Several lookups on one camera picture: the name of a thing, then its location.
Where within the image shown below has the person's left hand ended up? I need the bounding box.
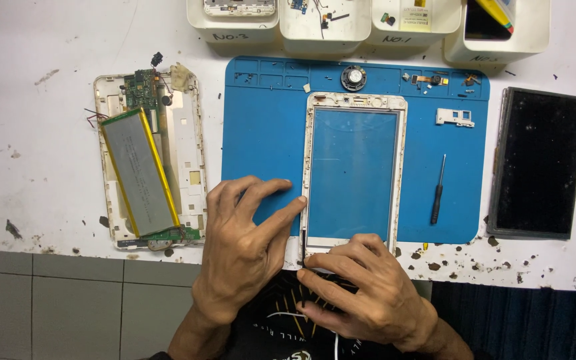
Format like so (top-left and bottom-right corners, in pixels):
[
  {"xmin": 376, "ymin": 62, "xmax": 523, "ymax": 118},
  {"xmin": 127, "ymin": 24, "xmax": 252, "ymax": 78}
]
[{"xmin": 191, "ymin": 175, "xmax": 309, "ymax": 326}]

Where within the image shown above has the person's right hand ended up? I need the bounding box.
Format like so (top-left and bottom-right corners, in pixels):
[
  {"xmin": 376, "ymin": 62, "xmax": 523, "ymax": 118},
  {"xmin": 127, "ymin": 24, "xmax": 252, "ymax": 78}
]
[{"xmin": 295, "ymin": 233, "xmax": 439, "ymax": 353}]

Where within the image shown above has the white tablet front frame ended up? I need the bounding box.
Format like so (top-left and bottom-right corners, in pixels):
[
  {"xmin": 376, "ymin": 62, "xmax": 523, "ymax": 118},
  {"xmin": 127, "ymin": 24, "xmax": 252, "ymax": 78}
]
[{"xmin": 299, "ymin": 91, "xmax": 409, "ymax": 263}]

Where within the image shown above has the small green circuit board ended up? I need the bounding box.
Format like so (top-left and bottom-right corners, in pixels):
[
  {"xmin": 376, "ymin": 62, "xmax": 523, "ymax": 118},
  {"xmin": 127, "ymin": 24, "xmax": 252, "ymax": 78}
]
[{"xmin": 139, "ymin": 226, "xmax": 202, "ymax": 244}]

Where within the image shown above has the person's black printed shirt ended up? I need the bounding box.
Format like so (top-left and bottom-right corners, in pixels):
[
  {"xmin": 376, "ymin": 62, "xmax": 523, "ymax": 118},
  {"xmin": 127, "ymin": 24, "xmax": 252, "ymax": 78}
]
[{"xmin": 228, "ymin": 269, "xmax": 421, "ymax": 360}]

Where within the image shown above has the white tablet back housing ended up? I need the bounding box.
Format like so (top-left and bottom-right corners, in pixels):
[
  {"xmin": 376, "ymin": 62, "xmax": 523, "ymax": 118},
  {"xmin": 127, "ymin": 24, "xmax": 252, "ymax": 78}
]
[{"xmin": 93, "ymin": 70, "xmax": 209, "ymax": 251}]

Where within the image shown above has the blue silicone repair mat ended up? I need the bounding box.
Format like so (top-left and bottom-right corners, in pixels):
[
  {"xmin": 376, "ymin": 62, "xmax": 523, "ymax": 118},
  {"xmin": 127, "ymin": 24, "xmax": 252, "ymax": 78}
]
[{"xmin": 221, "ymin": 56, "xmax": 492, "ymax": 246}]

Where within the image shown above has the black screwdriver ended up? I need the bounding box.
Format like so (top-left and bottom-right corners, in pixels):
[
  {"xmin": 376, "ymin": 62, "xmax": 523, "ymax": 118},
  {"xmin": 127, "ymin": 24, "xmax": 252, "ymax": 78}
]
[{"xmin": 430, "ymin": 153, "xmax": 448, "ymax": 225}]

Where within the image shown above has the silver battery with yellow edges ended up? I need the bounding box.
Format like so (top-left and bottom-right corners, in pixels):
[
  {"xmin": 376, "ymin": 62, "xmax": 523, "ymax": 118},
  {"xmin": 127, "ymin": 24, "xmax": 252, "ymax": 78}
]
[{"xmin": 100, "ymin": 107, "xmax": 183, "ymax": 239}]

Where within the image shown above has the dark blue striped cloth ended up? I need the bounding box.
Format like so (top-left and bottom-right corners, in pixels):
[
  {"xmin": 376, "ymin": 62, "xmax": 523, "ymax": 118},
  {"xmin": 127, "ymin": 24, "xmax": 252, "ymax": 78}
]
[{"xmin": 430, "ymin": 280, "xmax": 576, "ymax": 360}]

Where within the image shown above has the crumpled clear tape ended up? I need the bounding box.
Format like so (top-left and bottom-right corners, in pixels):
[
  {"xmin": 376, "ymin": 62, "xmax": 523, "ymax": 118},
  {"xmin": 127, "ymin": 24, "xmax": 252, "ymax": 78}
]
[{"xmin": 169, "ymin": 62, "xmax": 192, "ymax": 94}]

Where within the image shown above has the green main circuit board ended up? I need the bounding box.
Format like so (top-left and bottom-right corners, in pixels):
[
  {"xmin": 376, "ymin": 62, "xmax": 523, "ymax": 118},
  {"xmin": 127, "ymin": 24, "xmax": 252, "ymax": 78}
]
[{"xmin": 123, "ymin": 69, "xmax": 162, "ymax": 112}]

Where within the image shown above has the round black speaker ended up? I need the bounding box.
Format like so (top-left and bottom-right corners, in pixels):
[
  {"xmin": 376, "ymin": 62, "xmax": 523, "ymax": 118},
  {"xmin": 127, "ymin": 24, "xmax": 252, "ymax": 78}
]
[{"xmin": 340, "ymin": 65, "xmax": 368, "ymax": 93}]

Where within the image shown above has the black display panel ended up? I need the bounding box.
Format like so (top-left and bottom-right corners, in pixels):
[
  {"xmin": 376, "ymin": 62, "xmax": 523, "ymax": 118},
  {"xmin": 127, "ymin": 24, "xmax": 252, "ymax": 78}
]
[{"xmin": 486, "ymin": 86, "xmax": 576, "ymax": 240}]

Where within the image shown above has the white bin with tablet part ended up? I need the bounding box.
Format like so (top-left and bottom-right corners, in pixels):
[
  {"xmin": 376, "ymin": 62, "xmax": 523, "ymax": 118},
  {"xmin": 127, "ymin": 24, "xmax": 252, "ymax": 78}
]
[{"xmin": 186, "ymin": 0, "xmax": 280, "ymax": 45}]

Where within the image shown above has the white bin with small parts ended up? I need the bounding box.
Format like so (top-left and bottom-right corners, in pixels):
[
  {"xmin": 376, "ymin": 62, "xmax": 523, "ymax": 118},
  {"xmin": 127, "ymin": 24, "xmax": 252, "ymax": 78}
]
[{"xmin": 279, "ymin": 0, "xmax": 373, "ymax": 55}]

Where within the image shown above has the white bin with yellow label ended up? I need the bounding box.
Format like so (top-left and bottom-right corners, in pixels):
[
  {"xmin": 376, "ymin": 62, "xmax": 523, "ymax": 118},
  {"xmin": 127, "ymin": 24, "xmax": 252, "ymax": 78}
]
[{"xmin": 367, "ymin": 0, "xmax": 463, "ymax": 49}]

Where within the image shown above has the white bin with black phone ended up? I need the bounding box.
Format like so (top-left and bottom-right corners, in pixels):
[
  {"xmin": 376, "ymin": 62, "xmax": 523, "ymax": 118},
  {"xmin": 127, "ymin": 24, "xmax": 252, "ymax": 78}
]
[{"xmin": 443, "ymin": 0, "xmax": 552, "ymax": 65}]

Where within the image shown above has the white plastic bracket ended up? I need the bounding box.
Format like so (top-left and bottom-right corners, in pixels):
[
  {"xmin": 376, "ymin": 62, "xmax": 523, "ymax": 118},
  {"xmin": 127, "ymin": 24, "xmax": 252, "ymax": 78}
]
[{"xmin": 435, "ymin": 108, "xmax": 476, "ymax": 129}]

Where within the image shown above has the camera module with flex cable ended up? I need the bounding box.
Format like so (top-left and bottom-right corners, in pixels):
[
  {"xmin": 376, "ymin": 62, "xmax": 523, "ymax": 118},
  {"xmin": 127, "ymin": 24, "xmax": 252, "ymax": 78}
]
[{"xmin": 410, "ymin": 74, "xmax": 450, "ymax": 88}]

